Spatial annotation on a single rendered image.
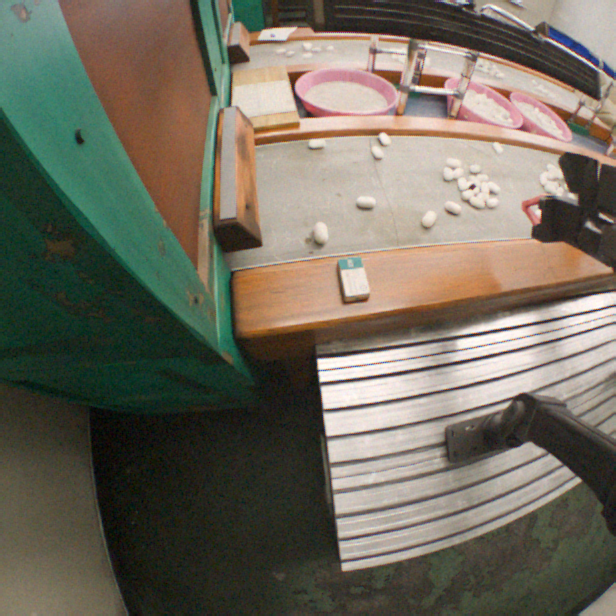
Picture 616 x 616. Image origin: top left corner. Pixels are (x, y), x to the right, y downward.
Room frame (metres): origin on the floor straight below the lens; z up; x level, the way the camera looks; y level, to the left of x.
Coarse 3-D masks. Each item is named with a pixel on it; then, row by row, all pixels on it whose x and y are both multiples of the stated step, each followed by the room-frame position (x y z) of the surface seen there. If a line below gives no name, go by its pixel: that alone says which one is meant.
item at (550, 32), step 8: (544, 24) 1.14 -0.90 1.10; (544, 32) 1.13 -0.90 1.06; (552, 32) 1.13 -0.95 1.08; (560, 32) 1.15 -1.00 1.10; (552, 40) 1.12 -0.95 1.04; (560, 40) 1.13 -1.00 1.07; (568, 40) 1.15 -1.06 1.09; (576, 40) 1.18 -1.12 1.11; (568, 48) 1.13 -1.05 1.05; (576, 48) 1.15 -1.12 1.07; (584, 56) 1.15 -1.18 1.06; (592, 56) 1.18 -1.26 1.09; (592, 64) 1.16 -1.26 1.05; (608, 72) 1.18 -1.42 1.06
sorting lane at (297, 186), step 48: (288, 144) 0.54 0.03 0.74; (336, 144) 0.54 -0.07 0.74; (432, 144) 0.57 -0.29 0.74; (480, 144) 0.60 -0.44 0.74; (288, 192) 0.40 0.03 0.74; (336, 192) 0.40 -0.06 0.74; (384, 192) 0.40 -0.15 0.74; (432, 192) 0.41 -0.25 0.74; (480, 192) 0.42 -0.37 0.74; (528, 192) 0.45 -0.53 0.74; (288, 240) 0.29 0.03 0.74; (336, 240) 0.29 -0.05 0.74; (384, 240) 0.29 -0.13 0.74; (432, 240) 0.29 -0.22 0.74; (480, 240) 0.30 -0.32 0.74
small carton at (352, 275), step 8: (360, 256) 0.23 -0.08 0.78; (344, 264) 0.22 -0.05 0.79; (352, 264) 0.22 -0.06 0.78; (360, 264) 0.22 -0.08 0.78; (344, 272) 0.21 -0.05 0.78; (352, 272) 0.21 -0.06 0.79; (360, 272) 0.21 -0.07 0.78; (344, 280) 0.19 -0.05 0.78; (352, 280) 0.19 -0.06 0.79; (360, 280) 0.19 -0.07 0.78; (344, 288) 0.18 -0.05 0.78; (352, 288) 0.18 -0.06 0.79; (360, 288) 0.18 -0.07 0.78; (368, 288) 0.18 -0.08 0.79; (344, 296) 0.17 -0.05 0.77; (352, 296) 0.17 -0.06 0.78; (360, 296) 0.17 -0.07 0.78; (368, 296) 0.17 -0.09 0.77
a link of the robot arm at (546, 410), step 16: (512, 400) 0.00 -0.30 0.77; (528, 400) 0.00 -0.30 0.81; (544, 400) -0.01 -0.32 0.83; (560, 400) -0.01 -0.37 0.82; (528, 416) -0.02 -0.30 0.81; (544, 416) -0.03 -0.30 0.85; (560, 416) -0.03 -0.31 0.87; (576, 416) -0.04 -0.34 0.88; (512, 432) -0.04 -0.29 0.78; (528, 432) -0.05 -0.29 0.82; (544, 432) -0.05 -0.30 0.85; (560, 432) -0.05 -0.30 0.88; (576, 432) -0.05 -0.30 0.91; (592, 432) -0.06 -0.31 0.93; (544, 448) -0.07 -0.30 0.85; (560, 448) -0.07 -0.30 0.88; (576, 448) -0.07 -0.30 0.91; (592, 448) -0.07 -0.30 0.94; (608, 448) -0.07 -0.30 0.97; (576, 464) -0.09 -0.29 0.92; (592, 464) -0.09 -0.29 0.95; (608, 464) -0.09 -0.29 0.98; (592, 480) -0.11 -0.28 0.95; (608, 480) -0.10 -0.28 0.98; (608, 496) -0.12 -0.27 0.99
